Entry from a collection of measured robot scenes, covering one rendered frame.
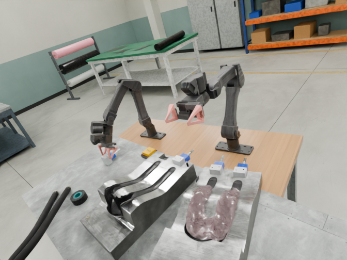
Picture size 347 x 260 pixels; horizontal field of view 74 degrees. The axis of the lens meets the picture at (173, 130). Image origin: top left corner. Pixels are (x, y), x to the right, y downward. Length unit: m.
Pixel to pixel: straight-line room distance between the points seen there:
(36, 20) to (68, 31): 0.84
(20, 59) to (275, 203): 7.12
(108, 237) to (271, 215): 0.63
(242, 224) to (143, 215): 0.38
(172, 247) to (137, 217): 0.22
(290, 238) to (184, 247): 0.36
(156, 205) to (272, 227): 0.45
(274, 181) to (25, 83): 7.01
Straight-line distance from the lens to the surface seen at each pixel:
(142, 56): 4.39
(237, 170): 1.03
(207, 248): 0.79
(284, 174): 1.13
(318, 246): 0.93
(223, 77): 1.07
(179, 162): 1.09
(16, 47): 7.50
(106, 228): 1.04
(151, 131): 1.57
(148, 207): 0.98
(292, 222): 0.97
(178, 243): 0.82
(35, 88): 7.55
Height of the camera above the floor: 1.57
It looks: 29 degrees down
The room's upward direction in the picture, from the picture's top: 17 degrees counter-clockwise
